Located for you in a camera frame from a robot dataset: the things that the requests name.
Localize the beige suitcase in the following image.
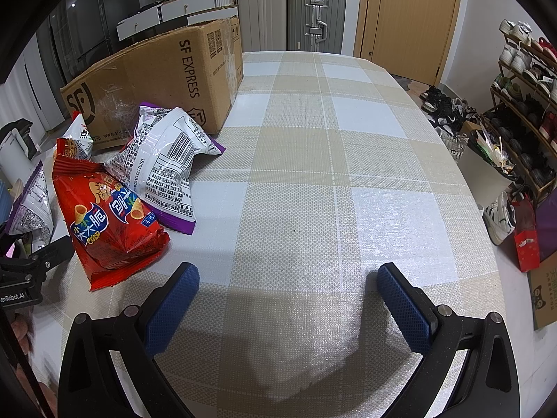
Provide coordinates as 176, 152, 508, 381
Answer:
237, 0, 290, 53

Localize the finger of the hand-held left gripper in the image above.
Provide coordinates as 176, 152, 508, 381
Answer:
26, 236, 74, 281

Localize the white sneaker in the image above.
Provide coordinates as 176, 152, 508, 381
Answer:
482, 191, 517, 245

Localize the white electric kettle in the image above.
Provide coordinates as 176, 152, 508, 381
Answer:
0, 119, 41, 180

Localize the purple paper bag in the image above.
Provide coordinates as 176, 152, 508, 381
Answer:
534, 191, 557, 263

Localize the wooden shoe rack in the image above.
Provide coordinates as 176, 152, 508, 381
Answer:
488, 20, 557, 203

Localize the purple snack bag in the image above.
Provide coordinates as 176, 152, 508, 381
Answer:
104, 103, 227, 237
8, 161, 55, 250

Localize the wooden door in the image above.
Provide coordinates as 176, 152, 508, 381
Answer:
352, 0, 465, 84

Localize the brown cardboard box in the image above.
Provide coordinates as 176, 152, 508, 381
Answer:
60, 15, 244, 154

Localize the red and white snack bag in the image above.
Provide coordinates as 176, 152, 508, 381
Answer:
62, 112, 95, 160

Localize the white drawer cabinet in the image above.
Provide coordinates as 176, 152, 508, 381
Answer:
116, 0, 239, 45

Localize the open box of sticks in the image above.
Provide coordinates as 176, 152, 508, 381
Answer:
460, 121, 519, 180

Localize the group of shoes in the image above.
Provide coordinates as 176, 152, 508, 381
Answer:
417, 85, 470, 158

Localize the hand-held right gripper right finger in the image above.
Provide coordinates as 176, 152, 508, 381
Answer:
376, 262, 520, 418

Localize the grey refrigerator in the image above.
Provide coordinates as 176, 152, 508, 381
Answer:
47, 0, 141, 132

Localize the small cardboard box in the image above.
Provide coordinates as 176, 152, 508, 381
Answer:
526, 253, 557, 331

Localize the grey suitcase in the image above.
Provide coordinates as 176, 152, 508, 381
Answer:
287, 0, 347, 55

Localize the red gift bag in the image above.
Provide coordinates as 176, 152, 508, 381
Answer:
512, 195, 543, 273

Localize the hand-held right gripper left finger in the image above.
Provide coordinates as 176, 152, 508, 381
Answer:
58, 262, 201, 418

